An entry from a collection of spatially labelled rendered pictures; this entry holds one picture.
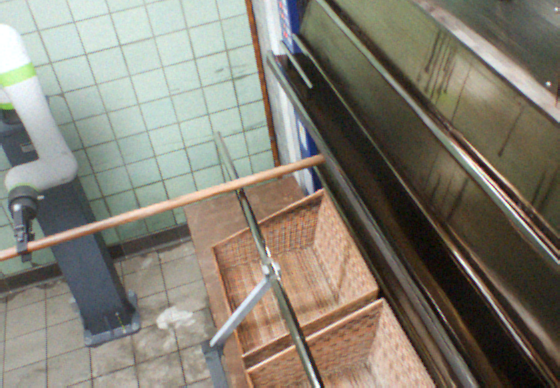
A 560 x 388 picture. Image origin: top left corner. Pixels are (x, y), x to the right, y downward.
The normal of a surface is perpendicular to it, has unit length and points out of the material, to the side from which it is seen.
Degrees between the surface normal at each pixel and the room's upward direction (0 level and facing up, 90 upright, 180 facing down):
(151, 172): 90
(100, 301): 90
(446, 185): 70
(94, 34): 90
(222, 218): 0
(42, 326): 0
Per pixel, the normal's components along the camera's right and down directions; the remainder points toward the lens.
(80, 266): 0.26, 0.57
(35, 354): -0.15, -0.78
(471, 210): -0.94, 0.00
